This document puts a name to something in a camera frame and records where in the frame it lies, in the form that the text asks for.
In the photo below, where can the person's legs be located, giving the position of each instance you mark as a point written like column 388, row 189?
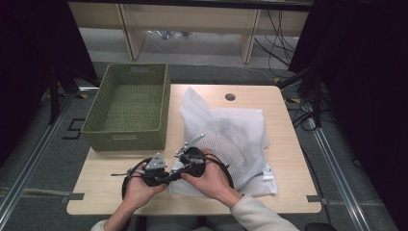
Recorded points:
column 179, row 224

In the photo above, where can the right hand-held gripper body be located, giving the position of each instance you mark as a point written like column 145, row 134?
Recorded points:
column 195, row 162

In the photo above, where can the black metal stand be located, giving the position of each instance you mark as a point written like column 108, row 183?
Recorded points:
column 54, row 96
column 317, row 96

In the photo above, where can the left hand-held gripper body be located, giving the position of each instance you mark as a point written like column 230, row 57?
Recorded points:
column 155, row 173

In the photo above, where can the beige wooden desk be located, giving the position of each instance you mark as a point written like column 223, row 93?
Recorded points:
column 192, row 19

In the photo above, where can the person's right hand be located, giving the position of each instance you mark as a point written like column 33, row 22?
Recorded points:
column 211, row 183

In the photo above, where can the black curtain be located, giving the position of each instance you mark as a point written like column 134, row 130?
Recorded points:
column 25, row 64
column 369, row 80

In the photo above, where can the yellow floor tape piece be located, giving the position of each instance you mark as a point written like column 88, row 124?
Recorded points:
column 83, row 95
column 276, row 80
column 293, row 100

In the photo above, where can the clear plastic wrap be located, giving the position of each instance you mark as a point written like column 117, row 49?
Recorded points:
column 166, row 33

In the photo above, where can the white mesh laundry bag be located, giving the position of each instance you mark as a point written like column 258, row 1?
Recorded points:
column 250, row 179

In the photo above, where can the person's left hand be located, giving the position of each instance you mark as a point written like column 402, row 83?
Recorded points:
column 139, row 192

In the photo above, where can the metal floor rail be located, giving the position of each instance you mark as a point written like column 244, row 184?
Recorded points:
column 32, row 161
column 348, row 195

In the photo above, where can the green woven basket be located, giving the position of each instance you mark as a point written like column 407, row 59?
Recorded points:
column 128, row 142

